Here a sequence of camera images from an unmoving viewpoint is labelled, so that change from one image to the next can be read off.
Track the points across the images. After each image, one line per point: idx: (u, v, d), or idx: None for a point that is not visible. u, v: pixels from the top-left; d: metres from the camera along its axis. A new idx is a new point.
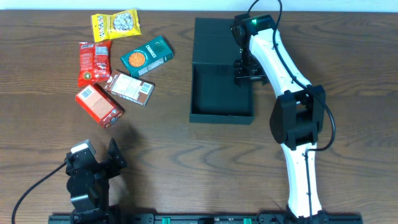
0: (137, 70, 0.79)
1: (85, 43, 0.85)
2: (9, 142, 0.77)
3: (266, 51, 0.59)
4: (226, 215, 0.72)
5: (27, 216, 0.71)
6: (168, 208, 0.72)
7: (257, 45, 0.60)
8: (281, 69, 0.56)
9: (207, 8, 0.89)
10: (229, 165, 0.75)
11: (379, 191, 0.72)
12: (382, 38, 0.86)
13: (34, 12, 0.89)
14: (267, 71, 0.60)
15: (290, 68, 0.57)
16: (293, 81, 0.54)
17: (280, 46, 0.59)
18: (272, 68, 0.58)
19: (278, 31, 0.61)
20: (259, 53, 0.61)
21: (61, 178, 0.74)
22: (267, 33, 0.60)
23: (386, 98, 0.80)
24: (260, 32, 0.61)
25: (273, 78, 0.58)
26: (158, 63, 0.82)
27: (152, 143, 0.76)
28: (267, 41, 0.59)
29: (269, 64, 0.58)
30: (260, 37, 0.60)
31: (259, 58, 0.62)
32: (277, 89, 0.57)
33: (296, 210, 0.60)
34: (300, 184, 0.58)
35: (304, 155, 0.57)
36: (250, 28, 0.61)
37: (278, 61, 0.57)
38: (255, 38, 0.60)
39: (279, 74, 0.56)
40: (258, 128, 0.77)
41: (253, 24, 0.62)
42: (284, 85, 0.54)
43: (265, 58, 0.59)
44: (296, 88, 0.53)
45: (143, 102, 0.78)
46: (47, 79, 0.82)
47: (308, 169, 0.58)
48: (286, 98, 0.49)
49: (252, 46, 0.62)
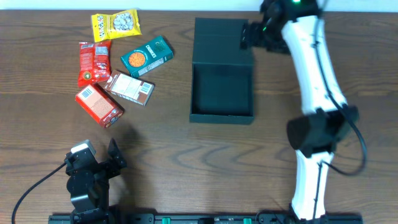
0: (137, 70, 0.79)
1: (85, 43, 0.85)
2: (9, 142, 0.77)
3: (305, 46, 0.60)
4: (226, 215, 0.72)
5: (27, 216, 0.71)
6: (168, 208, 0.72)
7: (294, 34, 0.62)
8: (317, 75, 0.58)
9: (206, 8, 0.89)
10: (229, 165, 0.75)
11: (378, 191, 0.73)
12: (382, 38, 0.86)
13: (33, 12, 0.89)
14: (298, 68, 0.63)
15: (328, 77, 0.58)
16: (328, 96, 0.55)
17: (319, 45, 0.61)
18: (306, 70, 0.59)
19: (320, 22, 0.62)
20: (293, 44, 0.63)
21: (61, 178, 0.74)
22: (308, 25, 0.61)
23: (386, 98, 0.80)
24: (301, 20, 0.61)
25: (306, 80, 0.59)
26: (158, 63, 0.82)
27: (152, 143, 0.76)
28: (306, 33, 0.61)
29: (305, 61, 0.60)
30: (300, 25, 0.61)
31: (291, 48, 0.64)
32: (306, 94, 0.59)
33: (299, 212, 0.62)
34: (310, 190, 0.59)
35: (319, 163, 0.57)
36: (290, 14, 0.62)
37: (314, 63, 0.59)
38: (293, 27, 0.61)
39: (313, 82, 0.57)
40: (258, 128, 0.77)
41: (293, 5, 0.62)
42: (316, 97, 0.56)
43: (301, 53, 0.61)
44: (329, 103, 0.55)
45: (143, 102, 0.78)
46: (47, 79, 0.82)
47: (320, 177, 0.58)
48: (316, 121, 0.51)
49: (288, 33, 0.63)
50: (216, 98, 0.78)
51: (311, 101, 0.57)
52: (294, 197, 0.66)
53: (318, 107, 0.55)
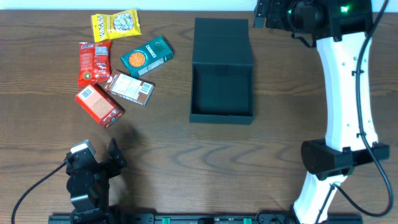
0: (137, 70, 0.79)
1: (85, 43, 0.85)
2: (9, 142, 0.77)
3: (344, 73, 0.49)
4: (226, 215, 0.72)
5: (28, 216, 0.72)
6: (168, 208, 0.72)
7: (333, 56, 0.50)
8: (353, 110, 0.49)
9: (206, 8, 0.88)
10: (229, 165, 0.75)
11: (378, 191, 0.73)
12: (384, 38, 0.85)
13: (33, 12, 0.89)
14: (329, 88, 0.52)
15: (364, 111, 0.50)
16: (360, 135, 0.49)
17: (363, 70, 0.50)
18: (341, 101, 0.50)
19: (369, 42, 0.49)
20: (330, 64, 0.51)
21: (61, 178, 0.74)
22: (352, 43, 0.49)
23: (387, 98, 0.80)
24: (346, 38, 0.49)
25: (337, 113, 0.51)
26: (158, 63, 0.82)
27: (152, 143, 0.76)
28: (349, 56, 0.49)
29: (339, 88, 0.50)
30: (343, 45, 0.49)
31: (326, 67, 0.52)
32: (334, 128, 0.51)
33: (301, 217, 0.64)
34: (317, 203, 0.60)
35: (331, 184, 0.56)
36: (333, 27, 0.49)
37: (353, 96, 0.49)
38: (334, 45, 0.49)
39: (347, 117, 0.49)
40: (259, 128, 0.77)
41: (341, 14, 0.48)
42: (348, 136, 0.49)
43: (337, 78, 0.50)
44: (360, 144, 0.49)
45: (143, 102, 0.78)
46: (47, 79, 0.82)
47: (329, 194, 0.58)
48: (342, 162, 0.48)
49: (324, 50, 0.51)
50: (215, 98, 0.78)
51: (340, 140, 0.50)
52: (297, 200, 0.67)
53: (346, 147, 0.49)
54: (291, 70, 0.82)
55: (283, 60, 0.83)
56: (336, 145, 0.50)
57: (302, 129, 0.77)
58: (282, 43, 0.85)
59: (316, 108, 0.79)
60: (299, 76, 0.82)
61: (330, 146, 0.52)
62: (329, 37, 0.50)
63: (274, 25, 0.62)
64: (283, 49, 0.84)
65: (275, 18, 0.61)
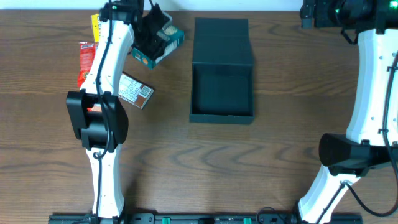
0: (152, 61, 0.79)
1: (85, 43, 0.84)
2: (9, 142, 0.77)
3: (378, 67, 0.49)
4: (226, 215, 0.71)
5: (26, 216, 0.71)
6: (168, 208, 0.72)
7: (373, 49, 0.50)
8: (379, 105, 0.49)
9: (207, 7, 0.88)
10: (229, 165, 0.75)
11: (376, 191, 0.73)
12: None
13: (34, 12, 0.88)
14: (362, 81, 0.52)
15: (391, 108, 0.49)
16: (382, 131, 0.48)
17: None
18: (372, 93, 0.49)
19: None
20: (368, 56, 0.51)
21: (61, 178, 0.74)
22: (395, 40, 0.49)
23: None
24: (389, 32, 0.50)
25: (364, 106, 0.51)
26: (171, 47, 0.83)
27: (152, 143, 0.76)
28: (387, 51, 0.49)
29: (373, 81, 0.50)
30: (384, 39, 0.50)
31: (364, 60, 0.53)
32: (357, 121, 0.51)
33: (303, 214, 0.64)
34: (322, 201, 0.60)
35: (342, 182, 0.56)
36: (377, 18, 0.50)
37: (384, 91, 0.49)
38: (377, 38, 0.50)
39: (372, 110, 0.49)
40: (259, 128, 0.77)
41: (388, 9, 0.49)
42: (370, 130, 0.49)
43: (372, 72, 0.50)
44: (380, 140, 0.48)
45: (141, 106, 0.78)
46: (47, 79, 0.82)
47: (337, 193, 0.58)
48: (359, 154, 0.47)
49: (366, 42, 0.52)
50: (215, 97, 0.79)
51: (362, 134, 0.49)
52: (302, 198, 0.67)
53: (365, 140, 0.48)
54: (291, 70, 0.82)
55: (284, 60, 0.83)
56: (356, 137, 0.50)
57: (302, 129, 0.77)
58: (282, 43, 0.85)
59: (317, 109, 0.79)
60: (300, 76, 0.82)
61: (349, 137, 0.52)
62: (372, 30, 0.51)
63: (323, 25, 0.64)
64: (283, 49, 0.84)
65: (322, 18, 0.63)
